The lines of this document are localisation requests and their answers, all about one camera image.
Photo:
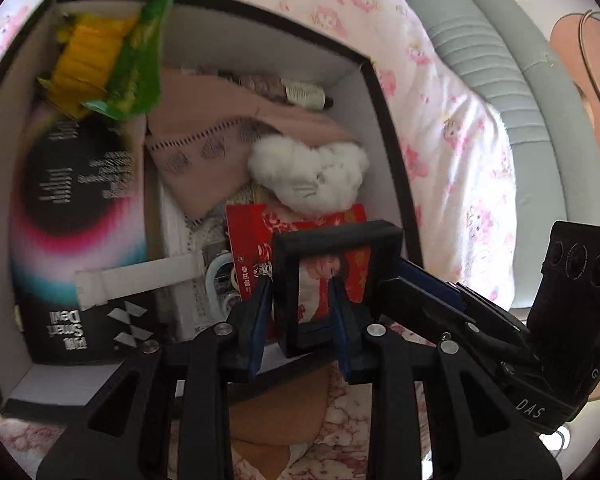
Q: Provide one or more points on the black and pink printed box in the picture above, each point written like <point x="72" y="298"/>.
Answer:
<point x="80" y="210"/>

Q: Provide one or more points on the tape roll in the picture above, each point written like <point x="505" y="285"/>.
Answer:
<point x="214" y="272"/>

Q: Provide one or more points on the cartoon floor mat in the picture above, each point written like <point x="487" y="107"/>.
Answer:
<point x="570" y="45"/>

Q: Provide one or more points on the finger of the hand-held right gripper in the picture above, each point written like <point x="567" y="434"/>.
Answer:
<point x="430" y="280"/>
<point x="415" y="300"/>

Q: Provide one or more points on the black cardboard box container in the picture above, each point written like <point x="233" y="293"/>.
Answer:
<point x="10" y="160"/>

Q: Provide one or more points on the red envelope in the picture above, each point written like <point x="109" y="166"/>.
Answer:
<point x="250" y="240"/>

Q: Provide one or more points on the black photo frame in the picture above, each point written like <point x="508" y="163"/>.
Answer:
<point x="285" y="250"/>

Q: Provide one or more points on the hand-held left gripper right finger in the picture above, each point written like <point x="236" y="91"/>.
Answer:
<point x="340" y="330"/>

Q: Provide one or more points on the white plush toy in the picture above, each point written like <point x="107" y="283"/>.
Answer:
<point x="300" y="170"/>

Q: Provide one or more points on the patterned cosmetic tube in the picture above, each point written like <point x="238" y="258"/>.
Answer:
<point x="300" y="94"/>

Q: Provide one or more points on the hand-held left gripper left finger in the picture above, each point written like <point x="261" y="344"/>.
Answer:
<point x="260" y="325"/>

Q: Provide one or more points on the tan cloth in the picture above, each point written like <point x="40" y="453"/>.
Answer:
<point x="280" y="420"/>

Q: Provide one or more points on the pink printed blanket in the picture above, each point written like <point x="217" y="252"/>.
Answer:
<point x="445" y="135"/>

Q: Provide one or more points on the green snack packet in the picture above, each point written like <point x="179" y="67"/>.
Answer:
<point x="140" y="60"/>

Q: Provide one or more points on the beige cloth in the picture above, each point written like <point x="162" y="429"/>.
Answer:
<point x="220" y="120"/>

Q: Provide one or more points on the yellow crinkled packet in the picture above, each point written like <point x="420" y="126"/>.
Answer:
<point x="85" y="55"/>

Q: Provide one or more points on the white paper strip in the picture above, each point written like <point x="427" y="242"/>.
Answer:
<point x="140" y="275"/>

